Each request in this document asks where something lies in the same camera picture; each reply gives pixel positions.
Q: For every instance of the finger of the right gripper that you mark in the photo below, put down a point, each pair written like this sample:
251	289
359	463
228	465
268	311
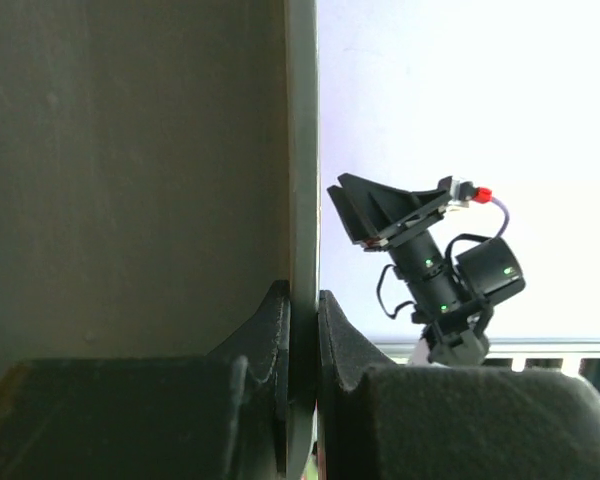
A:
397	207
357	211

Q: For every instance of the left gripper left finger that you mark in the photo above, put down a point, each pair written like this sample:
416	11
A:
217	416

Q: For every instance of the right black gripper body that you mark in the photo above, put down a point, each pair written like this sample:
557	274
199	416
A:
406	232

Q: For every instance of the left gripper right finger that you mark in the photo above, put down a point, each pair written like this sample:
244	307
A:
382	420

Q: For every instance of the dark grey plastic tub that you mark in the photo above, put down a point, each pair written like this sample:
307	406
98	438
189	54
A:
158	173

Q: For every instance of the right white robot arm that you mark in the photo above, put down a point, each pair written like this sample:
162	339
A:
455	290

